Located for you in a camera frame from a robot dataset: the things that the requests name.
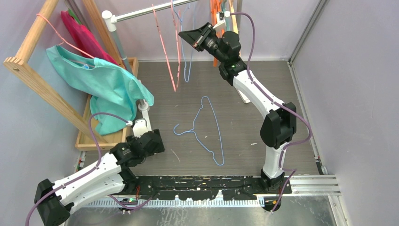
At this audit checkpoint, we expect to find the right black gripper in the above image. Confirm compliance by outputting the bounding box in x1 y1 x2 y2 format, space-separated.
178 23 226 64

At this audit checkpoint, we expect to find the orange plastic hanger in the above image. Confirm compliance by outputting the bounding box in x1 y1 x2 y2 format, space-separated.
215 0 224 37
209 0 217 25

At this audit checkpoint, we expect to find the pink wire hanger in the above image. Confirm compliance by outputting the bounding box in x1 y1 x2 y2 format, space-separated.
36 13 95 59
170 0 181 92
152 4 177 93

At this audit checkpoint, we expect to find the teal plastic hanger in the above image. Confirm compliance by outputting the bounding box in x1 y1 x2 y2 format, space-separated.
221 0 230 31

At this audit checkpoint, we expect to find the beige plastic hanger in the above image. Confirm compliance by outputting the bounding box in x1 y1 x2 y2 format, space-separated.
228 0 239 34

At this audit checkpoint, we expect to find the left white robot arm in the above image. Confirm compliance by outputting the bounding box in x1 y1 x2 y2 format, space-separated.
34 129 165 226

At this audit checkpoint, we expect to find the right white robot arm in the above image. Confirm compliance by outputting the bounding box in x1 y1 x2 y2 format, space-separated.
178 23 296 194

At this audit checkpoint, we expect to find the metal clothes rack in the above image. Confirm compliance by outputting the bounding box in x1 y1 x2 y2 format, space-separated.
101 0 252 132

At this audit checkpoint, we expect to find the teal shirt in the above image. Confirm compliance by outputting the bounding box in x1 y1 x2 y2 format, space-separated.
46 45 154 136

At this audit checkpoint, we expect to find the wooden tray base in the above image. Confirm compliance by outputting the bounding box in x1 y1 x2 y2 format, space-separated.
75 57 139 151

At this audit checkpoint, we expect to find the wooden clothes rack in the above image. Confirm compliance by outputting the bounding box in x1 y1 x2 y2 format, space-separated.
3 0 122 143

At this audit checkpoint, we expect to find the magenta garment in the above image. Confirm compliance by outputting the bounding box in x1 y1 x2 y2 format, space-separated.
60 11 117 65

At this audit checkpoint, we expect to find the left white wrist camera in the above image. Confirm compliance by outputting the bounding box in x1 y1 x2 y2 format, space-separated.
132 118 149 137

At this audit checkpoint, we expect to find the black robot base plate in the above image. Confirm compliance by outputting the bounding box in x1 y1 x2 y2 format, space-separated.
116 174 292 211

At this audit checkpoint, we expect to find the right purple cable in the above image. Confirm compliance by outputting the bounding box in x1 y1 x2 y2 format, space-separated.
230 12 313 213

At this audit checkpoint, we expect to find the purple cable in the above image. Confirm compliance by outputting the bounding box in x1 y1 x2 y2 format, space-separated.
230 12 313 213
24 112 134 226

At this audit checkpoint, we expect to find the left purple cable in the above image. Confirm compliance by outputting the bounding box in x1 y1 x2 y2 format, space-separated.
24 112 134 226

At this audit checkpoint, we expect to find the pink wire hanger on rack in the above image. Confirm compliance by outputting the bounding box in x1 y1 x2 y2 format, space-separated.
36 13 95 59

